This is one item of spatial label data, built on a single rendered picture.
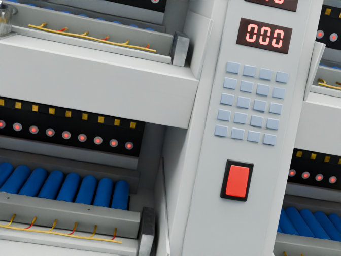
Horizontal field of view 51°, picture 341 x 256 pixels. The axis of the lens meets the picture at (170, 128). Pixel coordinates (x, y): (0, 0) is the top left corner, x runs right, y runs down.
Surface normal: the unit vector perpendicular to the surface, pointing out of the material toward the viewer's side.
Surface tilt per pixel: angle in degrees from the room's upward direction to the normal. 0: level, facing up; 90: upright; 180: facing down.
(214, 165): 90
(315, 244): 17
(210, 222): 90
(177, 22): 90
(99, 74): 107
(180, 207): 90
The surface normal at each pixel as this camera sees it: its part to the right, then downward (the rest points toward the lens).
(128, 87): 0.05, 0.35
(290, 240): 0.20, -0.92
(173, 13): 0.11, 0.07
